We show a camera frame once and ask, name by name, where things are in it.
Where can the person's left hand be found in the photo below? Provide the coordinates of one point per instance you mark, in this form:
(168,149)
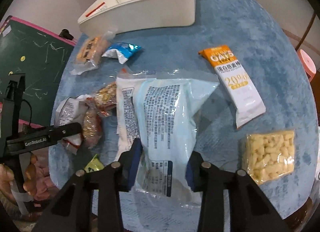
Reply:
(8,177)

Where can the pink plastic stool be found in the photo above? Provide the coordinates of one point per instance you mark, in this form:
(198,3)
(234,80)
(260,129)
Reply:
(308,64)

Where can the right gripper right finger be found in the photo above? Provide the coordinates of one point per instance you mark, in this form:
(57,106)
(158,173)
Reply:
(194,169)

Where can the large light blue bag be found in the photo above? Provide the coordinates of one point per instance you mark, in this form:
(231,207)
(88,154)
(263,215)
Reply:
(162,109)

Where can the green chalkboard pink frame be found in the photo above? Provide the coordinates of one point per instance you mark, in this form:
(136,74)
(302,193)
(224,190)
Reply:
(42,56)

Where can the dark red date packet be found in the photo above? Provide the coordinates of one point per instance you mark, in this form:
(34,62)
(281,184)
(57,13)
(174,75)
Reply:
(91,127)

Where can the white plastic storage bin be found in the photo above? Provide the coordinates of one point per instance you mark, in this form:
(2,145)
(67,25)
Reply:
(133,15)

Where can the yellow puffed snack pack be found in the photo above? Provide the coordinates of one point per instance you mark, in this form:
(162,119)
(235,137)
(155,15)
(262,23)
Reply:
(269,156)

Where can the blue white candy wrapper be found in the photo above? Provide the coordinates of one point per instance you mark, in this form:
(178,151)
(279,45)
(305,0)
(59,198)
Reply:
(121,51)

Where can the mixed nuts clear packet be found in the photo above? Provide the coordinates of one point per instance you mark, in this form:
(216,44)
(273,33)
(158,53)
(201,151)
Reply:
(105,99)

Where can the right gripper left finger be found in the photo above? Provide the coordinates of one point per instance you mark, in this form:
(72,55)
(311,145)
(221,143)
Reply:
(129,161)

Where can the white orange oat bar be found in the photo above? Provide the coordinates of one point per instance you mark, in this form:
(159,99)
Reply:
(237,82)

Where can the white red-edged snack bag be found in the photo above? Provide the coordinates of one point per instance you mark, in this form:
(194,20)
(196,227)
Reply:
(72,110)

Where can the green snack packet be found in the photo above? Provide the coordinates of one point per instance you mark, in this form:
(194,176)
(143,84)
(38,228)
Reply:
(94,165)

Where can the orange fried snack bag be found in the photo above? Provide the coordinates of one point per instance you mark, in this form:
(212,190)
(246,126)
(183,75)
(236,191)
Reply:
(89,56)

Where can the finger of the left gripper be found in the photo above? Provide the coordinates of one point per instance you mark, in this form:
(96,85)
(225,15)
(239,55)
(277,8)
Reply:
(41,138)

